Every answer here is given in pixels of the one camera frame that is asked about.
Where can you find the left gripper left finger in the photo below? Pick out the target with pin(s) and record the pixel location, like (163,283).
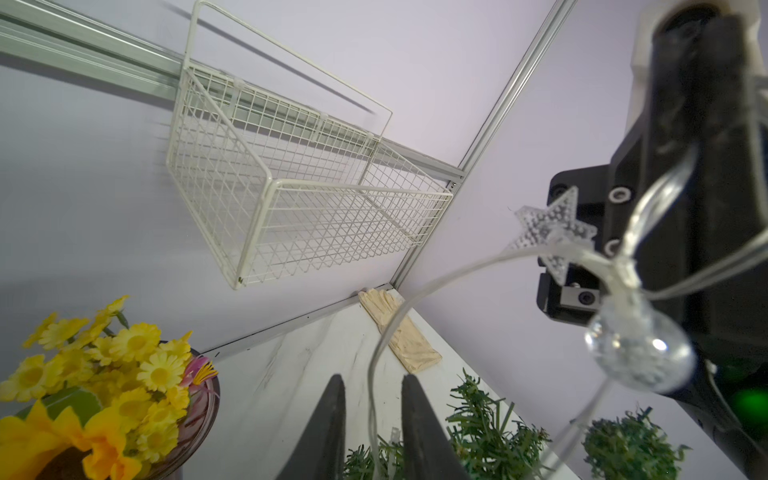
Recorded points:
(320,451)

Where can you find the yellow artificial flowers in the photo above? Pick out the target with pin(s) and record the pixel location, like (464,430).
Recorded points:
(102,400)

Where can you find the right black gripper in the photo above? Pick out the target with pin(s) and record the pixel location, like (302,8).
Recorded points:
(699,79)

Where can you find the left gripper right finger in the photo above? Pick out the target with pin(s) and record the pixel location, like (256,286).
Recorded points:
(427,452)

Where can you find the beige glove right side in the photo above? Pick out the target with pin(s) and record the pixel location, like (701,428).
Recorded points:
(408,344)

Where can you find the purple glass vase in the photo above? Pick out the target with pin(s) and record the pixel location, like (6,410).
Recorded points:
(193,430)

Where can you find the small green christmas tree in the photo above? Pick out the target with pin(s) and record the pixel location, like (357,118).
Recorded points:
(489,444)

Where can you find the clear string lights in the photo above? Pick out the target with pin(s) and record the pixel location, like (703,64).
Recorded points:
(633,343)

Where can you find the white wire wall basket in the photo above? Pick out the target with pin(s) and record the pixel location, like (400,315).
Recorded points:
(278,188)

